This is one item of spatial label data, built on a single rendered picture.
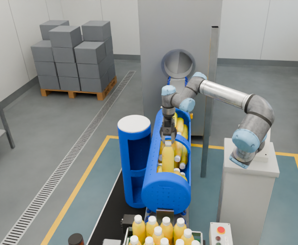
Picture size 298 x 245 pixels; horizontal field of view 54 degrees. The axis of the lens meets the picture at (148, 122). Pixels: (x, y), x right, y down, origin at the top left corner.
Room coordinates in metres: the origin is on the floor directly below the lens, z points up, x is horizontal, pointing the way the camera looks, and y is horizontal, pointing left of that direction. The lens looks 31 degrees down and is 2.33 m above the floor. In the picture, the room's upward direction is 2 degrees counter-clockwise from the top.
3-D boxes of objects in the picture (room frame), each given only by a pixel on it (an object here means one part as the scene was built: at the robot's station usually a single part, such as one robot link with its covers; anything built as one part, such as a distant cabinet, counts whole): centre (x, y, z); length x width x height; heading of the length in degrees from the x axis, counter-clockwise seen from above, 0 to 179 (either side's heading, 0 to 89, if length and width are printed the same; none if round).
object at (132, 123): (2.13, 0.13, 1.03); 0.28 x 0.28 x 0.01
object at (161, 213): (1.16, -0.07, 0.99); 0.10 x 0.02 x 0.12; 82
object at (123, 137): (2.13, 0.13, 0.59); 0.28 x 0.28 x 0.88
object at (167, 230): (1.03, -0.07, 1.00); 0.07 x 0.07 x 0.19
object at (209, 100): (2.59, -0.61, 0.85); 0.06 x 0.06 x 1.70; 82
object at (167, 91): (1.43, -0.12, 1.62); 0.09 x 0.08 x 0.11; 43
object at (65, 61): (5.17, 1.28, 0.59); 1.20 x 0.80 x 1.19; 76
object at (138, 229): (1.05, 0.08, 1.00); 0.07 x 0.07 x 0.19
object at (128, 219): (1.14, 0.13, 0.95); 0.10 x 0.07 x 0.10; 82
